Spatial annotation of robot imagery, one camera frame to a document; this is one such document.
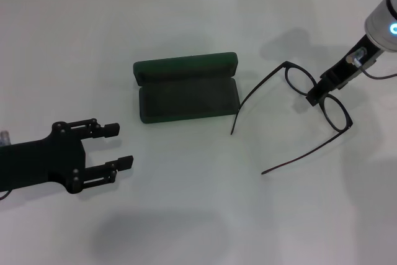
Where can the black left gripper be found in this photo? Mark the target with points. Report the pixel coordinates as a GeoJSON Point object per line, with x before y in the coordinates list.
{"type": "Point", "coordinates": [40, 162]}

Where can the green glasses case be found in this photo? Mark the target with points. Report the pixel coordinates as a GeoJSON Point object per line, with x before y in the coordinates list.
{"type": "Point", "coordinates": [186, 100]}

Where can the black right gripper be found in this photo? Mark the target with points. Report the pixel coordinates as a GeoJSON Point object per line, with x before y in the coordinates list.
{"type": "Point", "coordinates": [349, 66]}

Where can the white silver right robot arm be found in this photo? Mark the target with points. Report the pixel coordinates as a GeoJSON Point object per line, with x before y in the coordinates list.
{"type": "Point", "coordinates": [380, 16]}

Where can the black glasses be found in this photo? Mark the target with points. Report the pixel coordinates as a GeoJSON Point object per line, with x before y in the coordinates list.
{"type": "Point", "coordinates": [287, 64]}

